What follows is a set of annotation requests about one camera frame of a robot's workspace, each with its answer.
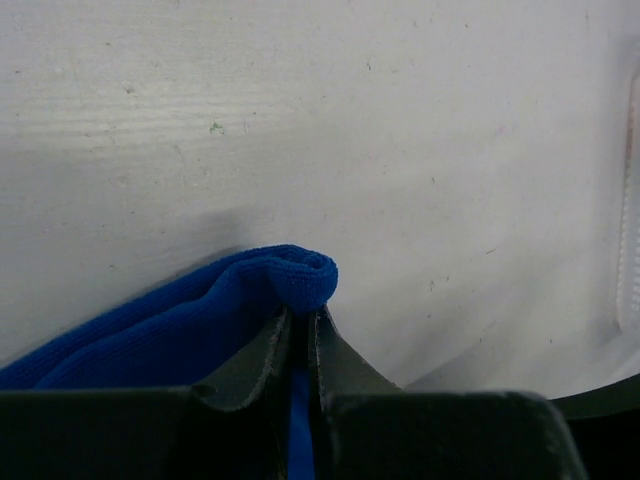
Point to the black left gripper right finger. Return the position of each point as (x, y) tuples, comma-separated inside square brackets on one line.
[(365, 427)]

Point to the blue towel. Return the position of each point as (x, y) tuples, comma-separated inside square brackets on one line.
[(185, 330)]

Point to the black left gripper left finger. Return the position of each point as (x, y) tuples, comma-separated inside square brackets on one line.
[(232, 424)]

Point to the white plastic basket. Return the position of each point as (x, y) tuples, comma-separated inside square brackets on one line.
[(628, 272)]

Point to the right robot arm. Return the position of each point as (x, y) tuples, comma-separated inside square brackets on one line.
[(604, 424)]

